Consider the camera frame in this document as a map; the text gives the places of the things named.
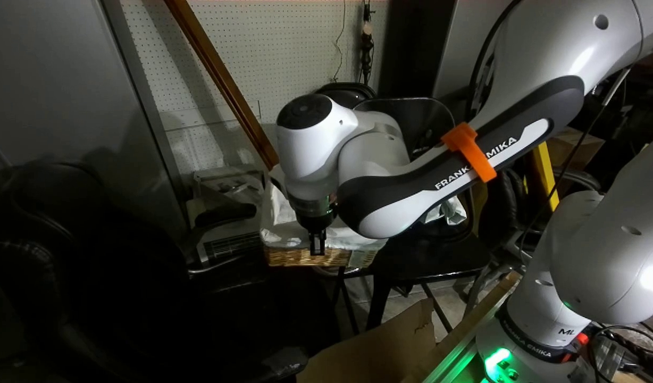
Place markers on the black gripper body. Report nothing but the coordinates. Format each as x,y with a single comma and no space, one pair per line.
317,216

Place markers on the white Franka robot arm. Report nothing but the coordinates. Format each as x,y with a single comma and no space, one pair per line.
602,248

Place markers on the black plastic chair backrest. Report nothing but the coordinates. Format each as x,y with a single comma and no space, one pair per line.
348,92

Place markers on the large black padded chair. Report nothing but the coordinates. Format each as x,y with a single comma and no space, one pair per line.
91,284

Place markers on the grey plastic bin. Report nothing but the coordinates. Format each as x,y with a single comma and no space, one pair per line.
221,213

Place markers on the flat brown cardboard sheet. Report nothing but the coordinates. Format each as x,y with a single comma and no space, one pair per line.
381,347

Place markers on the crumpled white cloth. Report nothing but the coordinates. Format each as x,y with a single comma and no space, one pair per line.
453,211

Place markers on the long brown wooden plank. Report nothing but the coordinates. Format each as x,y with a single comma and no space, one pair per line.
220,71

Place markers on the white pegboard panel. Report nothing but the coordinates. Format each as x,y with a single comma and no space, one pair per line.
283,43

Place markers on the brown cardboard box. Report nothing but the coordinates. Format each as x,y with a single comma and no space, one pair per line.
573,149

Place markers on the grey metal upright post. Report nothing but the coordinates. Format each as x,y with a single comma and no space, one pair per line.
145,106

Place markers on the yellow curved frame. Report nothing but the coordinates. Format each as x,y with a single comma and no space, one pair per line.
546,176

